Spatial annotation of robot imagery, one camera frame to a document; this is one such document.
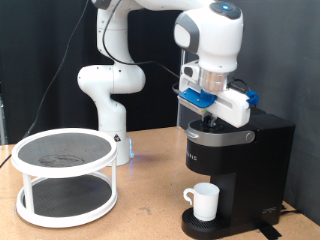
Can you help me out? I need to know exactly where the blue cable clip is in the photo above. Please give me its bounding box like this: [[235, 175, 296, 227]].
[[245, 90, 261, 108]]

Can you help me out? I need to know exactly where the black tape strip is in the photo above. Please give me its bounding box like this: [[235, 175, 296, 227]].
[[255, 224, 283, 240]]

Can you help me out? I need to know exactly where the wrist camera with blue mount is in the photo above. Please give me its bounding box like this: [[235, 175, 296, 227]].
[[177, 60, 218, 116]]

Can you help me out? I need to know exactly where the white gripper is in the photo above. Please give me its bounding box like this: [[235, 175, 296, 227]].
[[201, 87, 252, 129]]

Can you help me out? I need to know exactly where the white ceramic mug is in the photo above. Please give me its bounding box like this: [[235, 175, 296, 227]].
[[182, 181, 221, 223]]

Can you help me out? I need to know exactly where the white two-tier turntable stand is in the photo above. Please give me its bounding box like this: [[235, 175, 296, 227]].
[[10, 127, 119, 230]]

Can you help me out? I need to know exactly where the black power cord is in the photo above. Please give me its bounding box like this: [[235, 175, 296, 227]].
[[279, 203, 303, 216]]

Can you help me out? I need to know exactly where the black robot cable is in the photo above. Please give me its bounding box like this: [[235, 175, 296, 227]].
[[0, 0, 183, 168]]

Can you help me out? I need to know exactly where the black Keurig coffee machine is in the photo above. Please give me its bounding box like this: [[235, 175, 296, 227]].
[[181, 106, 296, 240]]

